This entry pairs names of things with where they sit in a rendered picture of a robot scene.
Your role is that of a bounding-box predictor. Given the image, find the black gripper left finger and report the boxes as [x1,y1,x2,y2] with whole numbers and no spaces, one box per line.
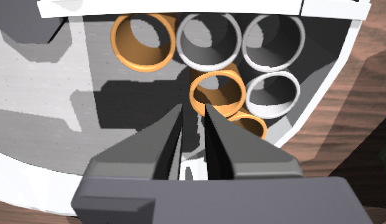
[81,104,183,180]

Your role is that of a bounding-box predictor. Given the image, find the grey steel bushing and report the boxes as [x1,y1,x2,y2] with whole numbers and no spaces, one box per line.
[237,59,300,119]
[234,13,305,73]
[176,12,242,72]

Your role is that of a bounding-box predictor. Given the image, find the grey round turntable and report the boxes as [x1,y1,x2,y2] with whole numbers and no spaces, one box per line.
[0,0,371,216]

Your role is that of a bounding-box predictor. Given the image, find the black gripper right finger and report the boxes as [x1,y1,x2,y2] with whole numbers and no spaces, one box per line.
[204,103,306,180]

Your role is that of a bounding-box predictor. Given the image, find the bronze bushing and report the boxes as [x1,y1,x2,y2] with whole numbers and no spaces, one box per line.
[110,12,179,72]
[189,60,246,118]
[226,101,267,139]

